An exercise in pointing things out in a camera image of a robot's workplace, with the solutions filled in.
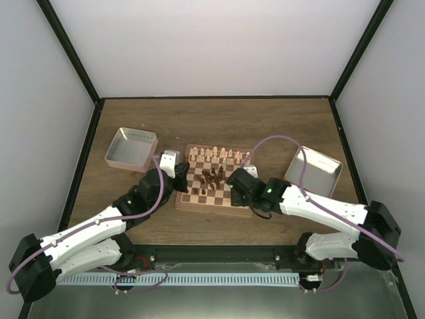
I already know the wooden chess board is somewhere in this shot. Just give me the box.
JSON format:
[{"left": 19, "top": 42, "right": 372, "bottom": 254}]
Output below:
[{"left": 175, "top": 144, "right": 254, "bottom": 217}]

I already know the gold metal tray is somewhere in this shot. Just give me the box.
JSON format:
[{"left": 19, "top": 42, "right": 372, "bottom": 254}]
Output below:
[{"left": 284, "top": 146, "right": 343, "bottom": 197}]

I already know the black enclosure frame post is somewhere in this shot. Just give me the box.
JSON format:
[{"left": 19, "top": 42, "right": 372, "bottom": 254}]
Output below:
[{"left": 36, "top": 0, "right": 100, "bottom": 104}]

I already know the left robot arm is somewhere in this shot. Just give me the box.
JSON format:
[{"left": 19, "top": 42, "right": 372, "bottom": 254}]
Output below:
[{"left": 6, "top": 161, "right": 190, "bottom": 302}]

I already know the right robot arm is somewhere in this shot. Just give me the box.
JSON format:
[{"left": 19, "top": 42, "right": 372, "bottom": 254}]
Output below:
[{"left": 226, "top": 168, "right": 401, "bottom": 270}]

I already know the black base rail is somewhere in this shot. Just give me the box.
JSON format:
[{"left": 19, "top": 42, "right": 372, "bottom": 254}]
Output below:
[{"left": 132, "top": 244, "right": 394, "bottom": 270}]

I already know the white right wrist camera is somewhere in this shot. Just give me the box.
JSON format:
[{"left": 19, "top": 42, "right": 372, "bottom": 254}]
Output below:
[{"left": 244, "top": 164, "right": 258, "bottom": 178}]

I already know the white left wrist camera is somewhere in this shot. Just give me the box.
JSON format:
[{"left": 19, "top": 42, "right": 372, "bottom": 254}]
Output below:
[{"left": 159, "top": 150, "right": 180, "bottom": 178}]

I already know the pink metal tray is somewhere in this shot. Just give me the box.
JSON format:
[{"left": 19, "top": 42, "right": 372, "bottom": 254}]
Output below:
[{"left": 104, "top": 128, "right": 158, "bottom": 173}]

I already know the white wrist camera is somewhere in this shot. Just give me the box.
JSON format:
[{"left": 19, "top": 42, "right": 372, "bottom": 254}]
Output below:
[
  {"left": 159, "top": 150, "right": 180, "bottom": 178},
  {"left": 244, "top": 164, "right": 258, "bottom": 178}
]

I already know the light blue cable duct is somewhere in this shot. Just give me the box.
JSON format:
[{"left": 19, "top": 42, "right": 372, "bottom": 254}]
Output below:
[{"left": 60, "top": 272, "right": 299, "bottom": 287}]

